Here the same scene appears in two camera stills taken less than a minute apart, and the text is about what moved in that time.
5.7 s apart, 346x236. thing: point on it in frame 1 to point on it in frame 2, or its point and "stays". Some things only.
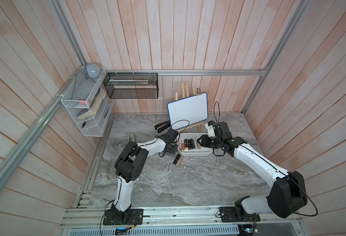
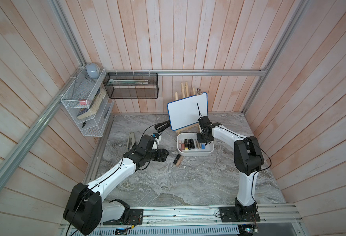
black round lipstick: [192, 143] stays
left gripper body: [173, 149] to [158, 155]
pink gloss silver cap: [183, 144] stays
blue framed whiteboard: [187, 111] stays
